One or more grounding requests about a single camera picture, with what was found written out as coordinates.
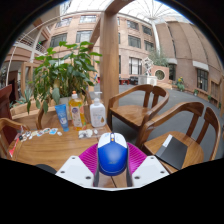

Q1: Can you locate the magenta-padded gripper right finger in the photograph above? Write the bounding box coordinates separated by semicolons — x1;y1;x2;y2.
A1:
125;142;170;188

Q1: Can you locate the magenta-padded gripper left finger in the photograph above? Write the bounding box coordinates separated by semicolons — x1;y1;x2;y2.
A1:
55;143;101;188

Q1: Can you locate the blue and white computer mouse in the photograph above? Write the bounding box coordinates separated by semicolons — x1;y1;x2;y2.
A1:
97;132;129;177

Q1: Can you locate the black notebook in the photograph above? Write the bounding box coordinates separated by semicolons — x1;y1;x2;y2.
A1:
154;134;189;171

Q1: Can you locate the clear plastic packet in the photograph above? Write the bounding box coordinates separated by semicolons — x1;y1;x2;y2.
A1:
78;128;100;139

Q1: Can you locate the wooden armchair with notebook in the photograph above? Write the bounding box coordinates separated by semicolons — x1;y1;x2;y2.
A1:
135;101;223;174

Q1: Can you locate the blue squeeze tube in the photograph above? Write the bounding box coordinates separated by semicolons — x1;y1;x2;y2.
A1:
54;103;70;133

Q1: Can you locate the yellow liquid soap bottle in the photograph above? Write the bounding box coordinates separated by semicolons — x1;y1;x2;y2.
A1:
68;90;87;132

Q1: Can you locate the white pump bottle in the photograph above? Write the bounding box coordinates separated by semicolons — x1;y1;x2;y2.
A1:
89;91;107;129

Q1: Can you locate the long wooden planter box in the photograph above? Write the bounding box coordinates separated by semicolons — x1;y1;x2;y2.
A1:
9;99;58;129

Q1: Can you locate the spiky green agave plant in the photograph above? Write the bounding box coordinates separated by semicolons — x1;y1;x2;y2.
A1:
14;88;34;105

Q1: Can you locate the yellow flower plant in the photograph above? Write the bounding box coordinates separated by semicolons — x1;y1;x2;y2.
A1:
176;77;186;92

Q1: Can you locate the dark red wooden lectern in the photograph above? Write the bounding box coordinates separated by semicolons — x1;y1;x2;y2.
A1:
0;83;14;121

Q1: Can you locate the leafy green potted plant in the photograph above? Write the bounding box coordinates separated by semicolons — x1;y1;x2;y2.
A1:
25;40;103;116

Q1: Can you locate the white sculpture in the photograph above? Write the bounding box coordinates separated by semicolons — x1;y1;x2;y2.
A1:
143;57;155;77

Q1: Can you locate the wooden pillar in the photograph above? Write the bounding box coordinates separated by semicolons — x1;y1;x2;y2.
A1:
99;11;120;111

